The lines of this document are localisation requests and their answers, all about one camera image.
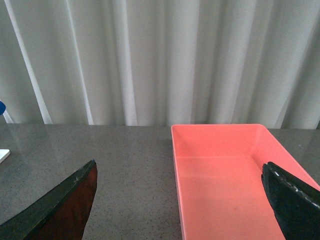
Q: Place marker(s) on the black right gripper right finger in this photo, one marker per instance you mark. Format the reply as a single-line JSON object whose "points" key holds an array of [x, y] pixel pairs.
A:
{"points": [[296, 204]]}

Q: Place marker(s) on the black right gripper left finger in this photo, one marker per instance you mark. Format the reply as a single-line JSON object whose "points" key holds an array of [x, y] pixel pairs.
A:
{"points": [[61, 214]]}

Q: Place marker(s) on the blue microfiber cloth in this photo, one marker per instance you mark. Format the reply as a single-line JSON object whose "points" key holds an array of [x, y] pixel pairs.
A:
{"points": [[2, 108]]}

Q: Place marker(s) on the pink plastic bin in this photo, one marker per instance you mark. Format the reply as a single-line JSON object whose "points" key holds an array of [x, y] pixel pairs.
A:
{"points": [[218, 170]]}

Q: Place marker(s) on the white rack base plate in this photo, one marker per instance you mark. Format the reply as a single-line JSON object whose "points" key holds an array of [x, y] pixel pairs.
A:
{"points": [[4, 153]]}

